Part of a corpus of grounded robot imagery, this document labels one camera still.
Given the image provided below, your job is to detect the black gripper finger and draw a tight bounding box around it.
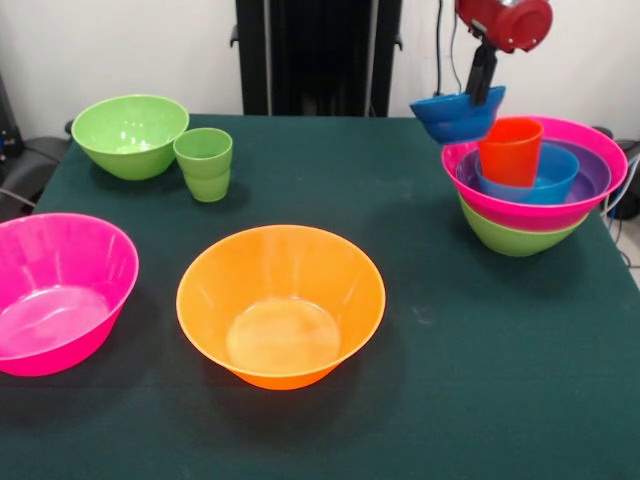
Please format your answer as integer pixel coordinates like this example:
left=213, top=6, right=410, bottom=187
left=473, top=47, right=500, bottom=106
left=464, top=39, right=489, bottom=96

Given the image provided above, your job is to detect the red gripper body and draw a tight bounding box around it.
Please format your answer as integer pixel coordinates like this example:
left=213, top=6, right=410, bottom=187
left=454, top=0, right=555, bottom=55

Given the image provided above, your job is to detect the dark blue bowl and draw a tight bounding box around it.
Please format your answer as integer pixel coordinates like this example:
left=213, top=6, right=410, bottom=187
left=409, top=85, right=507, bottom=146

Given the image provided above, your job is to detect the orange-red plastic cup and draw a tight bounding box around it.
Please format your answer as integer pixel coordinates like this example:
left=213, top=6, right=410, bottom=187
left=477, top=117, right=545, bottom=189

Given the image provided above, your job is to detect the translucent blue bowl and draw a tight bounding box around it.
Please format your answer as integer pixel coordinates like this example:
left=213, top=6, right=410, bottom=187
left=474, top=141, right=582, bottom=205

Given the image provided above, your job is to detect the pink plastic bowl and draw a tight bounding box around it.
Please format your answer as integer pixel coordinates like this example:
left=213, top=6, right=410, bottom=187
left=0, top=212, right=141, bottom=378
left=440, top=116, right=629, bottom=232

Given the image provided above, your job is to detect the purple plastic bowl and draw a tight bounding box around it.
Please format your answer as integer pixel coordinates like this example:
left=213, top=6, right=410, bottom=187
left=455, top=140, right=613, bottom=205

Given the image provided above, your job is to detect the orange plastic bowl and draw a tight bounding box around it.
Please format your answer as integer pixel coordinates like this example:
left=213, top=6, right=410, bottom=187
left=175, top=224, right=387, bottom=392

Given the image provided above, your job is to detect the green plastic bowl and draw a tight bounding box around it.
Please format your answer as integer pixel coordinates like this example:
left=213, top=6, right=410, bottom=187
left=70, top=94, right=190, bottom=182
left=458, top=197, right=591, bottom=258

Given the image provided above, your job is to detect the green plastic cup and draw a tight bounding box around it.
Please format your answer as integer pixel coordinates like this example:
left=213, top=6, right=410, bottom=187
left=173, top=127, right=234, bottom=203

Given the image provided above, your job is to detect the dark green tablecloth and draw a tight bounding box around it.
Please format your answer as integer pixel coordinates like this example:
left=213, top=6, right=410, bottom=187
left=0, top=113, right=640, bottom=480

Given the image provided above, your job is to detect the black equipment box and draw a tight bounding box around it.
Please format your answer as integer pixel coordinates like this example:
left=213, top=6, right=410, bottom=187
left=0, top=69, right=24, bottom=171

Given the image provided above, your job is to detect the black wall cable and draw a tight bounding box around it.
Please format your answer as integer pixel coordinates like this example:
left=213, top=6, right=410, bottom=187
left=427, top=0, right=466, bottom=119

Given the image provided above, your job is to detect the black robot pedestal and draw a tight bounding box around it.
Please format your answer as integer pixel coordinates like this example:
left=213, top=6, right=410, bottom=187
left=229, top=0, right=404, bottom=119

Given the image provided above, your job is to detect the grey cable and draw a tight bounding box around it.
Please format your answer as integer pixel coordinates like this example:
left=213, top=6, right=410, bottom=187
left=0, top=187, right=39, bottom=209

